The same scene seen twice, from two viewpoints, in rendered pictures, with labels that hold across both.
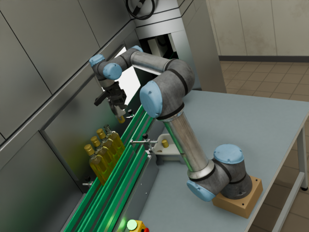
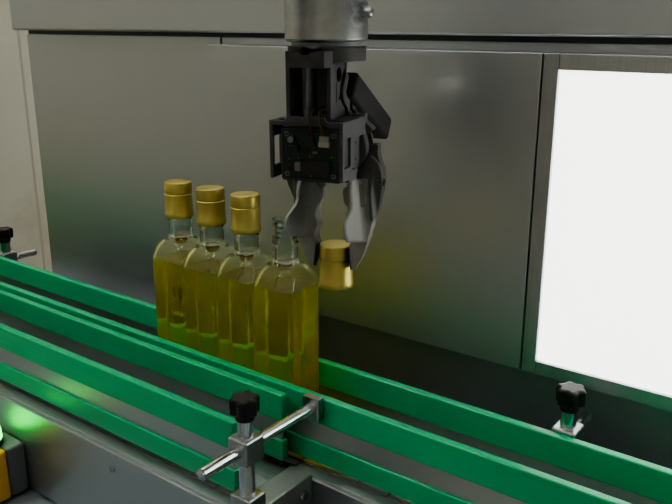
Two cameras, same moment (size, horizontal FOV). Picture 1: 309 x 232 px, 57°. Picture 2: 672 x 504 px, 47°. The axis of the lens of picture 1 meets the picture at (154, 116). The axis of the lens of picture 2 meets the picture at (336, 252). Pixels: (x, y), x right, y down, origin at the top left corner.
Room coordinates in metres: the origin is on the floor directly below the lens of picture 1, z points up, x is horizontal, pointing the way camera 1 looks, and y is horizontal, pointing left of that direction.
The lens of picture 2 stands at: (1.41, -0.57, 1.35)
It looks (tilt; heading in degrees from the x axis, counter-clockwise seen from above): 17 degrees down; 95
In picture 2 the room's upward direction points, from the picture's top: straight up
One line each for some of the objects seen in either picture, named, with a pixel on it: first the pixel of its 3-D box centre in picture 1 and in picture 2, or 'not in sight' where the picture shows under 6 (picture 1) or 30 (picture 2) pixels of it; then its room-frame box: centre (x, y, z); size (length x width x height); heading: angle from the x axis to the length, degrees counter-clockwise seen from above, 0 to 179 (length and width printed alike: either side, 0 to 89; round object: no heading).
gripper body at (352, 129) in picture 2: (114, 93); (324, 114); (1.34, 0.15, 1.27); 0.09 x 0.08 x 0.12; 73
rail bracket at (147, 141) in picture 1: (144, 143); (263, 443); (1.28, 0.11, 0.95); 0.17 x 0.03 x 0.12; 58
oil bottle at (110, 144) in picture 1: (113, 155); (249, 336); (1.24, 0.28, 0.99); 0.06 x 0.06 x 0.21; 58
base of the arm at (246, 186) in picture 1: (233, 178); not in sight; (0.87, -0.22, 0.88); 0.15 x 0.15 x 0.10
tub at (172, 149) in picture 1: (174, 148); not in sight; (1.33, -0.04, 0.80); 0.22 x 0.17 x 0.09; 58
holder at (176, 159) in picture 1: (170, 149); not in sight; (1.34, -0.01, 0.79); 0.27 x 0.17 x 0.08; 58
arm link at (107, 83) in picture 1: (106, 80); (329, 22); (1.35, 0.15, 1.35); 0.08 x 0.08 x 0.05
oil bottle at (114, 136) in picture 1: (117, 147); (287, 348); (1.29, 0.25, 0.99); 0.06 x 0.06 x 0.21; 59
